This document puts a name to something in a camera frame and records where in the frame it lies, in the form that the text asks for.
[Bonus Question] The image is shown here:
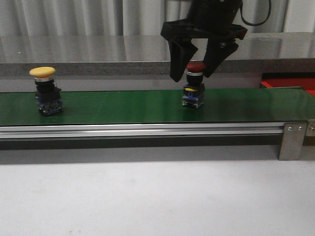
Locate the aluminium conveyor frame rail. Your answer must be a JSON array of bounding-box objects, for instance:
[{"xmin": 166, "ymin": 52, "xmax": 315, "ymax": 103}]
[{"xmin": 0, "ymin": 122, "xmax": 284, "ymax": 139}]

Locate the red plastic tray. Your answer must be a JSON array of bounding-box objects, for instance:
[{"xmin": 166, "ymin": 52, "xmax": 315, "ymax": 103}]
[{"xmin": 260, "ymin": 78, "xmax": 315, "ymax": 98}]

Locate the grey stone countertop left slab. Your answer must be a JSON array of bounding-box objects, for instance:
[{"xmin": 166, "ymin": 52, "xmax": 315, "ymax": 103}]
[{"xmin": 0, "ymin": 36, "xmax": 170, "ymax": 76}]

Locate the steel conveyor end bracket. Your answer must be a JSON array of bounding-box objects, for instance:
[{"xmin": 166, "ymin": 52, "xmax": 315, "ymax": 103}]
[{"xmin": 305, "ymin": 119, "xmax": 315, "ymax": 137}]

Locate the grey stone countertop right slab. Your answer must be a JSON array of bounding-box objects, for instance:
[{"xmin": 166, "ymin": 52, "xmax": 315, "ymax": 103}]
[{"xmin": 177, "ymin": 31, "xmax": 315, "ymax": 75}]

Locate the green conveyor belt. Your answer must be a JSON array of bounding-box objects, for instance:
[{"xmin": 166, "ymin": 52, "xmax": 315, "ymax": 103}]
[{"xmin": 0, "ymin": 88, "xmax": 315, "ymax": 126}]

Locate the white pleated curtain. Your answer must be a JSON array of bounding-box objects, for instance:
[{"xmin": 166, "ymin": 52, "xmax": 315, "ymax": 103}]
[{"xmin": 0, "ymin": 0, "xmax": 315, "ymax": 36}]

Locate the steel conveyor leg bracket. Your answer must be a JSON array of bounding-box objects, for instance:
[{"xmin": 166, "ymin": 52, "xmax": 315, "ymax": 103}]
[{"xmin": 279, "ymin": 122, "xmax": 307, "ymax": 161}]

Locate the grey stone countertop slab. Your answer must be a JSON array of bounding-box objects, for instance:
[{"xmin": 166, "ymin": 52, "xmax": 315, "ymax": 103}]
[
  {"xmin": 0, "ymin": 36, "xmax": 170, "ymax": 76},
  {"xmin": 177, "ymin": 31, "xmax": 315, "ymax": 75}
]

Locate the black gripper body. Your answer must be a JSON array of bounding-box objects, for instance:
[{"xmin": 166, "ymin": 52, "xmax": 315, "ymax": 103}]
[{"xmin": 161, "ymin": 0, "xmax": 248, "ymax": 41}]

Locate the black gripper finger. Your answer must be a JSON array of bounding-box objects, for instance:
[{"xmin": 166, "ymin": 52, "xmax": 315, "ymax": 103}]
[
  {"xmin": 168, "ymin": 38, "xmax": 198, "ymax": 82},
  {"xmin": 202, "ymin": 38, "xmax": 239, "ymax": 78}
]

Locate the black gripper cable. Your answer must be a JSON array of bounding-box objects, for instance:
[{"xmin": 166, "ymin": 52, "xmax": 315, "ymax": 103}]
[{"xmin": 239, "ymin": 0, "xmax": 273, "ymax": 26}]

